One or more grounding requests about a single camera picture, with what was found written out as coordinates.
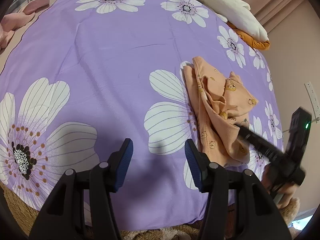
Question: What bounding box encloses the pink crumpled garment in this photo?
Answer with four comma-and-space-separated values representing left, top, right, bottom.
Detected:
0, 0, 50, 49

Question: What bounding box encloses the orange duck print garment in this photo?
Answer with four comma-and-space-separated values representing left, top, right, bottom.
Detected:
183, 56, 258, 167

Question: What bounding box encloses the white wall power strip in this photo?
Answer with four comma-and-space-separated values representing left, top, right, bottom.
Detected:
304, 81, 320, 123

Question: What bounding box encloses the purple floral bed sheet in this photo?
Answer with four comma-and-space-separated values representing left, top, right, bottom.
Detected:
1, 0, 283, 231

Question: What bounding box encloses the white goose plush toy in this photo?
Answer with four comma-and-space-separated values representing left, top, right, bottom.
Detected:
199, 0, 269, 42

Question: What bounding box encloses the person's right hand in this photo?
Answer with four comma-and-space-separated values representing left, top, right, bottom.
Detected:
261, 164, 297, 210

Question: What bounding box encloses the beige fuzzy sleeve forearm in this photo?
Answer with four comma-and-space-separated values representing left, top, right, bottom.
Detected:
279, 198, 300, 226

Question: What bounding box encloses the orange mustard cloth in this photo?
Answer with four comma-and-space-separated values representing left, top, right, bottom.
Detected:
227, 22, 270, 50

